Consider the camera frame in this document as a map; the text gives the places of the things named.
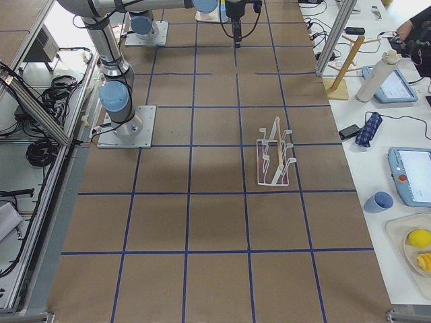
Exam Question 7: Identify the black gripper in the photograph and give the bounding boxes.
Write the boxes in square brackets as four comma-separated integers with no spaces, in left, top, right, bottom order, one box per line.
[225,0,248,48]

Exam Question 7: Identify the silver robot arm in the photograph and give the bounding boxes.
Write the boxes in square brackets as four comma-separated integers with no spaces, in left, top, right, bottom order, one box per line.
[59,1,222,136]
[129,10,159,40]

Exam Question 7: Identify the light blue cup middle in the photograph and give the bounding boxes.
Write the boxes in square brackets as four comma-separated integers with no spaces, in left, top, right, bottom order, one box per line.
[218,0,228,24]

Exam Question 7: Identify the blue cup on desk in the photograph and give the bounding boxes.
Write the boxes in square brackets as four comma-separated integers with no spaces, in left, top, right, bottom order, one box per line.
[364,191,393,213]

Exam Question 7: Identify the beige plastic tray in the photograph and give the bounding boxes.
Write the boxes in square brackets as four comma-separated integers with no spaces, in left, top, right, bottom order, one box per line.
[195,9,227,24]

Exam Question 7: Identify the wooden dowel on rack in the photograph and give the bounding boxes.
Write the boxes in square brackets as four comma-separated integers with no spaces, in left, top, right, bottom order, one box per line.
[275,116,284,170]

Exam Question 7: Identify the black power adapter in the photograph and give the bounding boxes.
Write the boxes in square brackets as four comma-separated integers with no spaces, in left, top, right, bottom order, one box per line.
[345,27,365,35]

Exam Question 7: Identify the wooden mug tree stand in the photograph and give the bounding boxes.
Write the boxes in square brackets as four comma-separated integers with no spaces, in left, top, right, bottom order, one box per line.
[323,35,380,100]

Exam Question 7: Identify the black phone on desk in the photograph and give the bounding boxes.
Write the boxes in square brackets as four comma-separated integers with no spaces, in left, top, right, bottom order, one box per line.
[338,124,362,141]

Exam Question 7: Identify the white cylindrical bottle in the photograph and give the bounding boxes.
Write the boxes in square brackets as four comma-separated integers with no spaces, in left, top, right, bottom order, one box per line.
[356,50,402,102]

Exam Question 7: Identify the blue plaid folded umbrella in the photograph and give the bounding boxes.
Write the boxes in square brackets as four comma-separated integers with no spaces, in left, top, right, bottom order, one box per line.
[355,112,383,148]

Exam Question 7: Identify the blue teach pendant left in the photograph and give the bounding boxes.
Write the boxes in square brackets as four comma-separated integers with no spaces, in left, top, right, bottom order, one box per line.
[373,69,418,104]

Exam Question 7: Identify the blue teach pendant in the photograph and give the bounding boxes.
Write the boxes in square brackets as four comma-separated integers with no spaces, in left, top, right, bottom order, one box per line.
[388,147,430,207]
[373,69,418,104]

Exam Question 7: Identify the blue teach pendant right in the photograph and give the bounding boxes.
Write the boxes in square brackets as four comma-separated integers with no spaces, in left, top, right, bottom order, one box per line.
[388,147,430,207]

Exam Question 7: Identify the beige tray with fruit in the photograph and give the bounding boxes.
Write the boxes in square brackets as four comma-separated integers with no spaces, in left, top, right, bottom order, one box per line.
[385,213,430,279]

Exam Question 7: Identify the yellow lemon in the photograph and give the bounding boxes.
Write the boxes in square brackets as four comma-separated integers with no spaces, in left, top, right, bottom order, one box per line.
[407,229,431,248]

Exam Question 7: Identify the orange slices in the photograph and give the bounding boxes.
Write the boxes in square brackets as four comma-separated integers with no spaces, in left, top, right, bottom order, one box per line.
[416,253,431,272]

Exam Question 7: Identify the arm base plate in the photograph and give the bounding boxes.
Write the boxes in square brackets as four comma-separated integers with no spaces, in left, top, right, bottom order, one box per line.
[97,106,156,149]
[125,20,169,47]

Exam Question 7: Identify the aluminium frame post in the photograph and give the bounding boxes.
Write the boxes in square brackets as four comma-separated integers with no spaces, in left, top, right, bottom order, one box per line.
[315,0,357,77]

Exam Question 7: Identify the white wire cup rack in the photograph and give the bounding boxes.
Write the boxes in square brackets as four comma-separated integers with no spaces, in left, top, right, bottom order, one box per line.
[256,126,296,187]

